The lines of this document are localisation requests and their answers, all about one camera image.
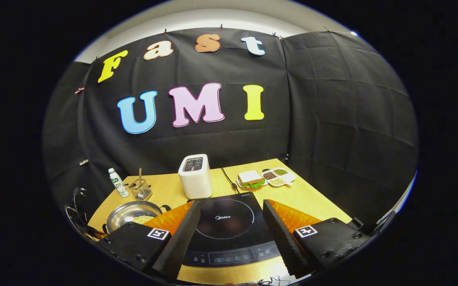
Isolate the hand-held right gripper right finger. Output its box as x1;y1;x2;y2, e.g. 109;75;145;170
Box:
261;199;373;279

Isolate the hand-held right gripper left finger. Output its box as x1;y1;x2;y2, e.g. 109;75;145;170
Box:
98;201;202;280

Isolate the black power cable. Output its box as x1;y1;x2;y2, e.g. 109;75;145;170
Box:
220;167;240;194

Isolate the black induction cooktop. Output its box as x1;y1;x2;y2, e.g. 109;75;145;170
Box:
181;192;281;268

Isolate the wire utensil basket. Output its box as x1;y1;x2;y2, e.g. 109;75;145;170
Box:
129;179;153;201

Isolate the stainless steel pot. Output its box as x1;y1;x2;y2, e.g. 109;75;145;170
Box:
102;200;172;236

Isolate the white toaster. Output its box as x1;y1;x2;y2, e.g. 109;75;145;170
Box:
178;154;213;200

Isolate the white divided bean dish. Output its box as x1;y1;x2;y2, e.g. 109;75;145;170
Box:
262;167;296;188

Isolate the small white plate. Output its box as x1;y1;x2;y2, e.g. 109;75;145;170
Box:
235;175;268;190

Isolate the white green-label drink bottle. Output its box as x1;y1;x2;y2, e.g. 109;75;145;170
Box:
108;167;130;198

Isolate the lettuce sandwich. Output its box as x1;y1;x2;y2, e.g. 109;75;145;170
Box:
237;170;266;189

